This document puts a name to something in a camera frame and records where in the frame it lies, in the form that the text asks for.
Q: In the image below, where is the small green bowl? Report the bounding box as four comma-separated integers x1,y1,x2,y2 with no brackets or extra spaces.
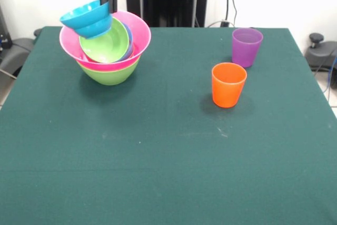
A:
78,17,131,64

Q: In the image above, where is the black and grey equipment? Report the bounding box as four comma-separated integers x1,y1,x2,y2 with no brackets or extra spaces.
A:
0,3,36,78

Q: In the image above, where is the orange cup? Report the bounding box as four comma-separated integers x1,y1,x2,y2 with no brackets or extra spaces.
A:
212,62,247,109

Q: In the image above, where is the dark blue bowl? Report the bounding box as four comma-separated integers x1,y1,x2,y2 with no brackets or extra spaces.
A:
115,22,134,62

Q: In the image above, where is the large green bowl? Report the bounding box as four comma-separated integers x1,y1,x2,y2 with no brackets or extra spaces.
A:
76,57,141,86

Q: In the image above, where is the dark green tablecloth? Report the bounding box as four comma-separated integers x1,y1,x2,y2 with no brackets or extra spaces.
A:
0,26,337,225

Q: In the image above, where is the large pink bowl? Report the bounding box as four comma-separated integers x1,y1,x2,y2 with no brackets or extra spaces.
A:
59,10,152,72

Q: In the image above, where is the small light blue footed bowl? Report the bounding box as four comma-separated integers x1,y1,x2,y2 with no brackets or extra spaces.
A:
59,0,113,40

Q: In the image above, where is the black equipment with knob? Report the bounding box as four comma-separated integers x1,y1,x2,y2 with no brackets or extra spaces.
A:
305,33,337,90

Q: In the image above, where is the purple cup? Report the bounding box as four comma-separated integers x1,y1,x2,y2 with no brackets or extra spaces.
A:
231,27,264,68

